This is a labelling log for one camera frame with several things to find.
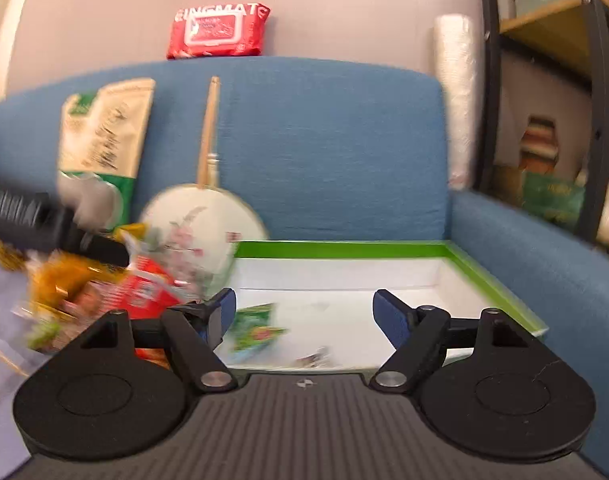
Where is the yellow foil snack bag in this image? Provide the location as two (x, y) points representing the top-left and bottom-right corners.
(27, 252), (126, 320)

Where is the red chips snack bag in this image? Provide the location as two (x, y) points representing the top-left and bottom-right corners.
(64, 256), (201, 342)

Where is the round painted hand fan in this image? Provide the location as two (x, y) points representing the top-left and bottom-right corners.
(141, 76), (268, 299)

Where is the beige green grain snack bag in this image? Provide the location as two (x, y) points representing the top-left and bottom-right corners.
(56, 78), (156, 232)

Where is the light blue seat cover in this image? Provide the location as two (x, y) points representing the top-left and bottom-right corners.
(0, 266), (46, 479)

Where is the green snack packet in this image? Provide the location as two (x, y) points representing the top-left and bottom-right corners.
(231, 304), (288, 356)

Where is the green white cardboard box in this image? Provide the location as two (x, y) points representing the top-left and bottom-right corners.
(216, 240), (548, 372)

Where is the red wet wipes pack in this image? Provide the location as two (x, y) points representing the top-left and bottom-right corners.
(167, 2), (271, 60)

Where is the black metal shelf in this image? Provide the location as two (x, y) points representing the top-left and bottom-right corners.
(473, 0), (609, 245)

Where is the white plastic wrap roll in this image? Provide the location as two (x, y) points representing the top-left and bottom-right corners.
(433, 14), (479, 190)

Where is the gold wire basket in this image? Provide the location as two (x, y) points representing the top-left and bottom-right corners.
(0, 240), (28, 272)

